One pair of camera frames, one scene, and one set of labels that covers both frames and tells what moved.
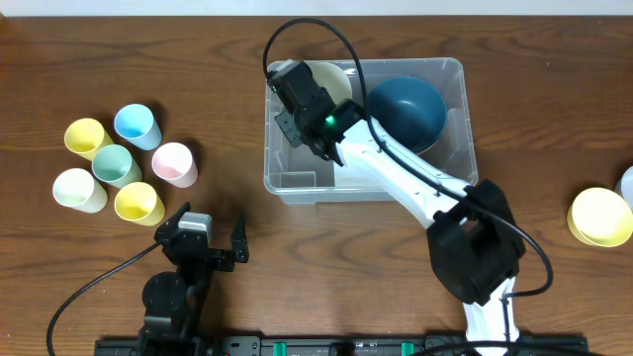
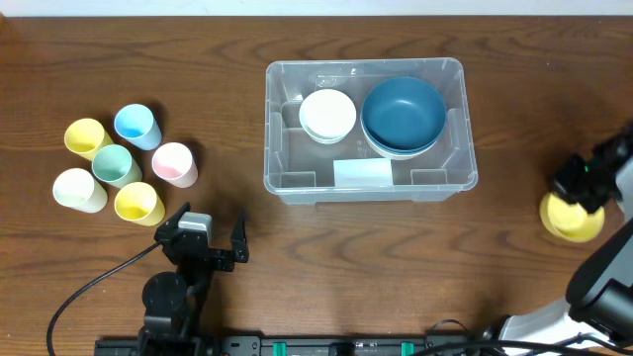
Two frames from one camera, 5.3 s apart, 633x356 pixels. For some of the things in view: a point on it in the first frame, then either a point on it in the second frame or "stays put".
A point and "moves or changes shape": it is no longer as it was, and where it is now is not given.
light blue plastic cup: (137, 125) stays put
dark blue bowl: (408, 111) stays put
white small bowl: (332, 78) moves or changes shape
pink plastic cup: (173, 162) stays put
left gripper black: (209, 255) stays put
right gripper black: (290, 80) to (579, 185)
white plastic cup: (76, 189) stays put
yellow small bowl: (600, 218) moves or changes shape
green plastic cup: (113, 164) stays put
